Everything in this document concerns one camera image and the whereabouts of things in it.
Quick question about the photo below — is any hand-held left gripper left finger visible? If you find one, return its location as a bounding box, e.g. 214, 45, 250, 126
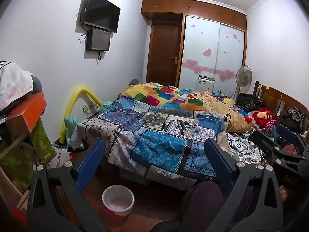
26, 138, 111, 232

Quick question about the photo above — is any black striped clothing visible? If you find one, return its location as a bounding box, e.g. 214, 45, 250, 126
235, 92, 262, 113

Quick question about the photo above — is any colourful patch quilt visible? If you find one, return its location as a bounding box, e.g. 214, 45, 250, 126
119, 82, 256, 132

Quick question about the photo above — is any white cloth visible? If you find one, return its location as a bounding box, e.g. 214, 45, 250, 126
0, 61, 34, 109

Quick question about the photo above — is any orange box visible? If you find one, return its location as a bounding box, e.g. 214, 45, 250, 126
5, 92, 47, 133

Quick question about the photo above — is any small white cabinet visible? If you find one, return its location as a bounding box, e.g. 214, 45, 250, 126
195, 76, 215, 93

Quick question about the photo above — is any teal cloth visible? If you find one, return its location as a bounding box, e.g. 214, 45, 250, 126
63, 116, 80, 138

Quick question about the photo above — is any white standing fan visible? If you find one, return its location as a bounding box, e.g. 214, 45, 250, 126
233, 65, 253, 102

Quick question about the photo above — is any white bag with red print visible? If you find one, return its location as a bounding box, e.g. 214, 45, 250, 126
47, 145, 73, 170

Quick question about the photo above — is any white waste bin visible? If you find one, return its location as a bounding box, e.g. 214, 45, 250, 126
102, 185, 135, 217

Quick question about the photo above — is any wooden overhead cabinet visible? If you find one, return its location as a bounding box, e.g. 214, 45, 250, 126
141, 0, 247, 32

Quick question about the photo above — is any yellow foam tube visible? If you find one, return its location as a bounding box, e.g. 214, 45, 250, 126
59, 86, 102, 144

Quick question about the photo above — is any black wall television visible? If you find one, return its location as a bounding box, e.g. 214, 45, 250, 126
83, 0, 121, 33

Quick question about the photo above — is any red plush toy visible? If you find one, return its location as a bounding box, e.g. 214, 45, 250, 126
252, 108, 278, 126

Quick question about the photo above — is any white round device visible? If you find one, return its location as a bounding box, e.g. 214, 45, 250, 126
227, 140, 256, 155

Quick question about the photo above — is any green patterned box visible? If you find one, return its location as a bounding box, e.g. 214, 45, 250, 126
29, 118, 57, 165

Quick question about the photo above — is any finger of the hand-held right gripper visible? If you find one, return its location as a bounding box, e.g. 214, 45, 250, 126
277, 124, 309, 155
252, 129, 304, 166

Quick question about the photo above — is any black patterned bag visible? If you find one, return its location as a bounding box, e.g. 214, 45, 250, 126
287, 106, 306, 124

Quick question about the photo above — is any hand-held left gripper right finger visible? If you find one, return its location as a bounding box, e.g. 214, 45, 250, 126
204, 138, 284, 232

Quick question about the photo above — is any brown wooden door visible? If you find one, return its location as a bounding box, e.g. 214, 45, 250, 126
146, 20, 183, 87

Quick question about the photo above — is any person's leg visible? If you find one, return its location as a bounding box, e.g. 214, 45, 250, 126
150, 181, 225, 232

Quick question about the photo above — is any white power strip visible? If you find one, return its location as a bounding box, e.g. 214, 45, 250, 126
235, 155, 261, 167

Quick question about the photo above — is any blue patchwork bed sheet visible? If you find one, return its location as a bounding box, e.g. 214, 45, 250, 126
70, 96, 232, 184

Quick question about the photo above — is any person's right hand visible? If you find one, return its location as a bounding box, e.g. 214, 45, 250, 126
279, 185, 290, 204

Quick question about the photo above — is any green patterned bag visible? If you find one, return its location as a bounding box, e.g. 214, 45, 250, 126
0, 135, 34, 194

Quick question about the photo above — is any frosted sliding wardrobe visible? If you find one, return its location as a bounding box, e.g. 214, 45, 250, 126
179, 14, 247, 97

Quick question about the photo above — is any wooden headboard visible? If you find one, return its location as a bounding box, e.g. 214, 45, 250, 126
253, 80, 309, 126

